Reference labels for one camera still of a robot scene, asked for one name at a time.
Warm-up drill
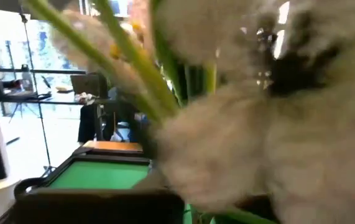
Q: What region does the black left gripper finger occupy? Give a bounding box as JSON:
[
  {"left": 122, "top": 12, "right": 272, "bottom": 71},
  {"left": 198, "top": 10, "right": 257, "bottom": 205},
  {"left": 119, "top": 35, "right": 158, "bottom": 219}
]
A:
[{"left": 14, "top": 174, "right": 186, "bottom": 224}]

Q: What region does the white flower bunch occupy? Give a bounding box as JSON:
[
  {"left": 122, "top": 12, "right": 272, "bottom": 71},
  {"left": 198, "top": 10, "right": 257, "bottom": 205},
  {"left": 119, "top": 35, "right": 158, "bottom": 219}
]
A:
[{"left": 21, "top": 0, "right": 355, "bottom": 224}]

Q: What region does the thin black tripod stand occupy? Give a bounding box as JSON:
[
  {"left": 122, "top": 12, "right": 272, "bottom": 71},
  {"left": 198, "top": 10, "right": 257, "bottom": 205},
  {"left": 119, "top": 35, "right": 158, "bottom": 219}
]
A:
[{"left": 17, "top": 12, "right": 57, "bottom": 177}]

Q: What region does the dark laptop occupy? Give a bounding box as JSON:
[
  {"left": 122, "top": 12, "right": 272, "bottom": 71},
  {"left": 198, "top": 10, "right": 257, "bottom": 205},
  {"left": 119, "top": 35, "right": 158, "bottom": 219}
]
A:
[{"left": 70, "top": 73, "right": 108, "bottom": 99}]

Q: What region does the black cable loop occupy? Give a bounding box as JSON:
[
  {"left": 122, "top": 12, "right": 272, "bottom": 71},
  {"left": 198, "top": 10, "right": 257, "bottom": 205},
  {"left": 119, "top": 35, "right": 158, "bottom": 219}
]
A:
[{"left": 13, "top": 177, "right": 46, "bottom": 200}]

